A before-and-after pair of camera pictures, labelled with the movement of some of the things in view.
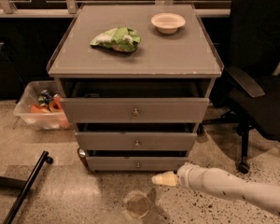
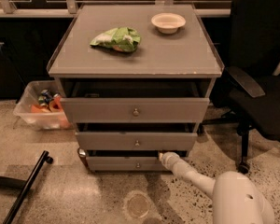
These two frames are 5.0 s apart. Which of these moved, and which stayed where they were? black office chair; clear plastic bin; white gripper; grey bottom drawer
Moved: white gripper
Stayed: black office chair; clear plastic bin; grey bottom drawer
